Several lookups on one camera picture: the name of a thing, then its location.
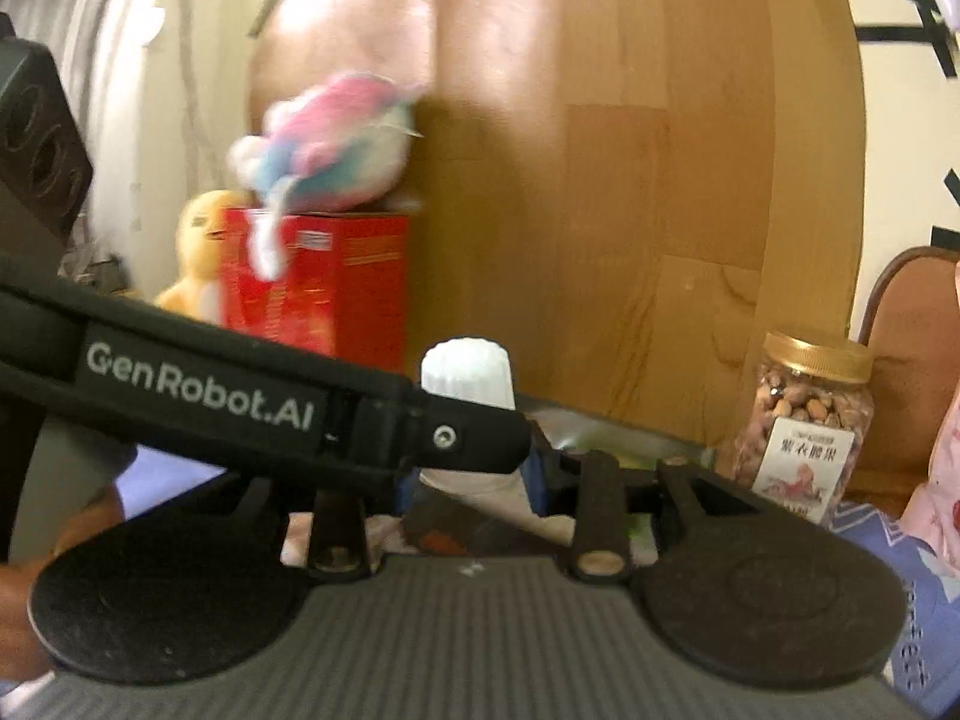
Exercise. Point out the white curtain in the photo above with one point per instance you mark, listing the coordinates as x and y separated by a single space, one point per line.
112 52

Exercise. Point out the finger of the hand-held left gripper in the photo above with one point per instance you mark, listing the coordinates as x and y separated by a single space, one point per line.
450 435

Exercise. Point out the wooden board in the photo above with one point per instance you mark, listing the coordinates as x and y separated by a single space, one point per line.
600 165

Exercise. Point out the brown chair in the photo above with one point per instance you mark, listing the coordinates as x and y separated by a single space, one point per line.
900 390

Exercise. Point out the clear nut jar gold lid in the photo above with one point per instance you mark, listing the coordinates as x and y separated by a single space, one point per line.
806 420

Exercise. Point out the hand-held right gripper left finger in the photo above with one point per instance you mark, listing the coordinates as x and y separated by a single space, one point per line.
407 499

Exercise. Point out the pink snack bag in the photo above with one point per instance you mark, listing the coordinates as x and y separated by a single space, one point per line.
941 510

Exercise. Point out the black tape cross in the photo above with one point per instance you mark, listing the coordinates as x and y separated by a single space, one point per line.
922 22
946 232

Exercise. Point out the yellow plush toy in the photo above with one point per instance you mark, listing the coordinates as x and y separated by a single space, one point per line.
199 255

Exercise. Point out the pastel plush toy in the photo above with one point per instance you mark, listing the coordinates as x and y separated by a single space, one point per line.
337 142

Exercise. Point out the white bottle ribbed cap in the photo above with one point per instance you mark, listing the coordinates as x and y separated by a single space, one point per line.
469 375

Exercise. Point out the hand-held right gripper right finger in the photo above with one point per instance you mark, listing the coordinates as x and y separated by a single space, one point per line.
537 480

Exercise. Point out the blue blanket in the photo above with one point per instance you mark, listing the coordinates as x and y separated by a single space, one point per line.
922 600

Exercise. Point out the red gift bag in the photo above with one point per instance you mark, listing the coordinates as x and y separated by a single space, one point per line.
360 292

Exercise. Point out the person's left hand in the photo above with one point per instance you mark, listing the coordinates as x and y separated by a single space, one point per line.
19 615

